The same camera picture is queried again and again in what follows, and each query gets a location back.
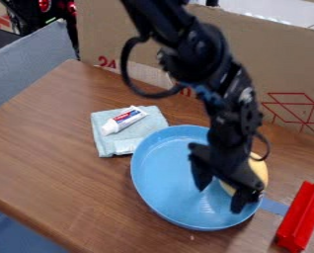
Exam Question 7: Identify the blue plate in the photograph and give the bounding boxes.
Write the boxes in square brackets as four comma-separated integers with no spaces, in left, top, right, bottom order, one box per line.
[130,125,261,231]

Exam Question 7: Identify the white toothpaste tube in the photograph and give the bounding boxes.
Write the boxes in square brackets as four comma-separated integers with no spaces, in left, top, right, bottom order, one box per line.
[100,106,148,136]

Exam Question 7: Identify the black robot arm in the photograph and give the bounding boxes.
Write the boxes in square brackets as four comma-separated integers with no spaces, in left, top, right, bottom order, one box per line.
[120,0,264,213]

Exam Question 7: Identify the black machine with lights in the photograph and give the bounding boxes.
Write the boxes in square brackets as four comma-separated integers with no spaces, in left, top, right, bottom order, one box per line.
[0,0,78,54]

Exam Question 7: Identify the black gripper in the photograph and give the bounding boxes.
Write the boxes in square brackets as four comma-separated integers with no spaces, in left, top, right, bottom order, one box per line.
[188,131,265,213]

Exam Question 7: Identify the red plastic block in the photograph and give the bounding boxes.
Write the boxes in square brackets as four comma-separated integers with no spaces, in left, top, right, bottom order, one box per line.
[275,181,314,253]

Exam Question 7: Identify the light blue folded cloth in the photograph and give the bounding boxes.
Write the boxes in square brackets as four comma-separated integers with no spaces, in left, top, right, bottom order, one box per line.
[90,106,168,157]

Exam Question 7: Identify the blue tape strip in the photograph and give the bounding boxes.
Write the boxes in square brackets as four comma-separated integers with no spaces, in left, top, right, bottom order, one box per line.
[260,198,288,216]

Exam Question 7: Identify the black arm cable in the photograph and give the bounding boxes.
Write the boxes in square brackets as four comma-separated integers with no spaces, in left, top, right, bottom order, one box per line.
[118,35,185,100]

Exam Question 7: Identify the yellow ball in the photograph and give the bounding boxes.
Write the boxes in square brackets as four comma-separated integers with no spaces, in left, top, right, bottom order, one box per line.
[219,152,268,197]

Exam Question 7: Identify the brown cardboard box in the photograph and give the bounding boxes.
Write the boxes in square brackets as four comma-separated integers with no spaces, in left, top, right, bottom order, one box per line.
[74,0,314,134]

